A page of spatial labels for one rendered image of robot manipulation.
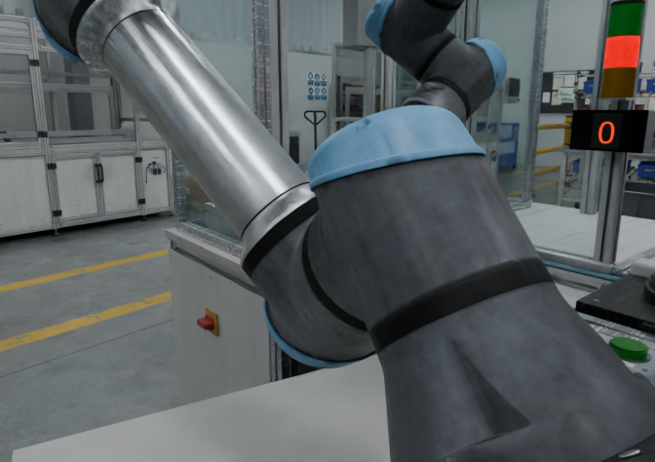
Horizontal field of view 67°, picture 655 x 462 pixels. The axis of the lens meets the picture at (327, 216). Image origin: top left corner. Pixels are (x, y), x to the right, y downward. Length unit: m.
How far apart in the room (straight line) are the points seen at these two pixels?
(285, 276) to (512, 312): 0.20
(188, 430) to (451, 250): 0.48
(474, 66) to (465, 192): 0.41
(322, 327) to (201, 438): 0.31
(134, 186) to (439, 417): 5.78
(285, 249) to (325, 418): 0.32
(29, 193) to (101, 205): 0.70
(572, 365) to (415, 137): 0.15
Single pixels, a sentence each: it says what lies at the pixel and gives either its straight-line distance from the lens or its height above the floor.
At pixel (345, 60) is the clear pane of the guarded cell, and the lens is 2.01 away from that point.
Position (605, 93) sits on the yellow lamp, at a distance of 1.00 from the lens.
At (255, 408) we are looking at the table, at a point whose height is 0.86.
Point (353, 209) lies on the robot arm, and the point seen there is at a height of 1.18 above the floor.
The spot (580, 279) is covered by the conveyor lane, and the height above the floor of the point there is 0.93.
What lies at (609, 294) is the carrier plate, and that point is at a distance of 0.86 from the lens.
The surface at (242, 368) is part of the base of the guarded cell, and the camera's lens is 1.41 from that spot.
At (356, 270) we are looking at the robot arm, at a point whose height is 1.14.
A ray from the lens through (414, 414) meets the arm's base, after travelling 0.28.
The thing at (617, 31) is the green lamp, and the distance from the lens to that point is 1.00.
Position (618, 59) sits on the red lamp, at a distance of 1.00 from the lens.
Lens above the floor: 1.24
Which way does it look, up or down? 12 degrees down
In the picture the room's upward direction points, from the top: straight up
